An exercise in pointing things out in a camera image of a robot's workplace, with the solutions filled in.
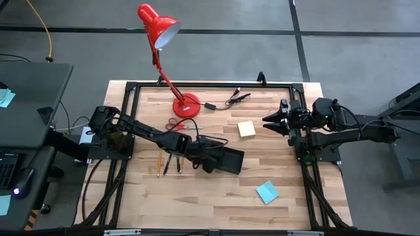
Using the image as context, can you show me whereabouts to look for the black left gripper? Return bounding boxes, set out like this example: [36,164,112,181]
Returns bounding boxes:
[186,136,227,174]

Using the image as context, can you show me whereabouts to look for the yellow sticky note pad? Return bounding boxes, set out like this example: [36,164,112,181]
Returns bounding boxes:
[236,120,257,138]

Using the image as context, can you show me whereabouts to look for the black triangular bracket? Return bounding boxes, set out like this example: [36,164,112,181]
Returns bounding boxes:
[36,106,54,125]

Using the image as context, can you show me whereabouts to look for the light blue paper note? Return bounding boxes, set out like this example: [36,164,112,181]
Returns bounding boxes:
[0,195,12,216]
[0,88,16,109]

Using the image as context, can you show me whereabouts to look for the dark grey desk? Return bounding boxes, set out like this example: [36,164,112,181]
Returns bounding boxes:
[0,61,75,232]

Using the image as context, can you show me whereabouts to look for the red-handled scissors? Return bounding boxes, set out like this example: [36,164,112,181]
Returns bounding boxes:
[165,117,204,132]

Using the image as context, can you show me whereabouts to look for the white paper label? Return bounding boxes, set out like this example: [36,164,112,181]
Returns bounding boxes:
[79,126,95,145]

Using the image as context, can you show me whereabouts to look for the black mesh desk organizer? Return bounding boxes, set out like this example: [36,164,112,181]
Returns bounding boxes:
[215,146,245,175]

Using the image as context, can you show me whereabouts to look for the black floor cable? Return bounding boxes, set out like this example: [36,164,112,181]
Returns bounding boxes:
[0,53,32,63]

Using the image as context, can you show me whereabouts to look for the black lamp power cable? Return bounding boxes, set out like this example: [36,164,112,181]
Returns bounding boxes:
[188,87,252,111]

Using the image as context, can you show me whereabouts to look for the yellow hanging cable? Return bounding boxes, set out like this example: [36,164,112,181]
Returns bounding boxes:
[26,0,53,60]

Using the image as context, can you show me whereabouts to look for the red desk lamp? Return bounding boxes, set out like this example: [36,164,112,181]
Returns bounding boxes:
[136,3,201,119]

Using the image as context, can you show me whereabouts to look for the grey cable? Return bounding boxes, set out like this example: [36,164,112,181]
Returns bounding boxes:
[54,116,91,132]

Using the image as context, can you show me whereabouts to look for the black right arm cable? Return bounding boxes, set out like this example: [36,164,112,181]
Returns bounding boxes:
[334,104,364,140]

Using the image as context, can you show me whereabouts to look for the black aluminium table frame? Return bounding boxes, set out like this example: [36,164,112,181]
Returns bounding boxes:
[73,71,354,236]

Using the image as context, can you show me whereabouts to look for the blue sticky note pad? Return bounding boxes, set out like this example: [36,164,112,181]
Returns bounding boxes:
[255,180,280,205]

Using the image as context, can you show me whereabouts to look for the silver metal bracket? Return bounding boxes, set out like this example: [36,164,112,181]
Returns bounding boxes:
[103,229,142,236]
[287,230,325,236]

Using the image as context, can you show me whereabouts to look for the black keyboard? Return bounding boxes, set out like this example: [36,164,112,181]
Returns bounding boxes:
[0,152,20,190]

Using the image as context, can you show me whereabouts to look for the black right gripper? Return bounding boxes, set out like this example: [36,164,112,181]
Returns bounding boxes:
[262,99,316,137]

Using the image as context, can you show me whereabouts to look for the black computer mouse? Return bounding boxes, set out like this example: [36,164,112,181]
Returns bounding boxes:
[11,167,35,200]

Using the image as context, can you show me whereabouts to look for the grey metal stand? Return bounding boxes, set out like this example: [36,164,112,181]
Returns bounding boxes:
[377,81,420,193]

